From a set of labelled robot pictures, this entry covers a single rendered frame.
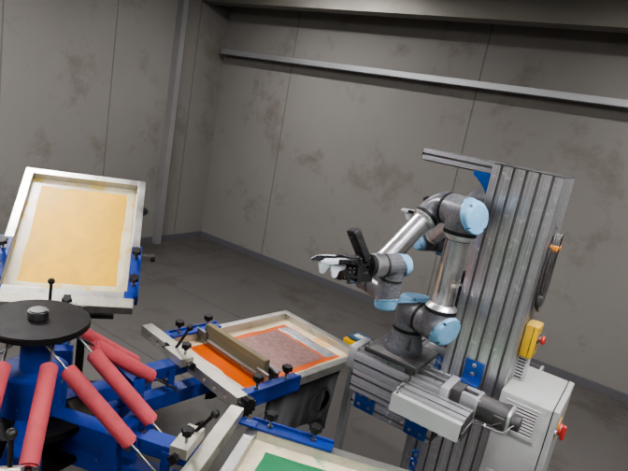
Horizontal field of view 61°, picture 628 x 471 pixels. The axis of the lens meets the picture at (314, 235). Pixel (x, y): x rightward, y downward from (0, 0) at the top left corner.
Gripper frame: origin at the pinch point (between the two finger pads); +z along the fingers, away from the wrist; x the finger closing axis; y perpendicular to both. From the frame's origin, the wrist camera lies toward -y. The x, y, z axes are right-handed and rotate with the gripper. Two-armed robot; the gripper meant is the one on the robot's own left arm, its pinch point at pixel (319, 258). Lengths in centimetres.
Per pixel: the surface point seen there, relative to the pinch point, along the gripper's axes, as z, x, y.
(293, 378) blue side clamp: -27, 50, 61
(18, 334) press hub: 76, 40, 30
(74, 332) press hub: 61, 39, 31
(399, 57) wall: -305, 341, -161
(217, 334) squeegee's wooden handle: -7, 88, 52
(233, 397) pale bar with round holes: 5, 39, 60
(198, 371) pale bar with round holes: 11, 60, 57
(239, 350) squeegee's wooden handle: -12, 72, 55
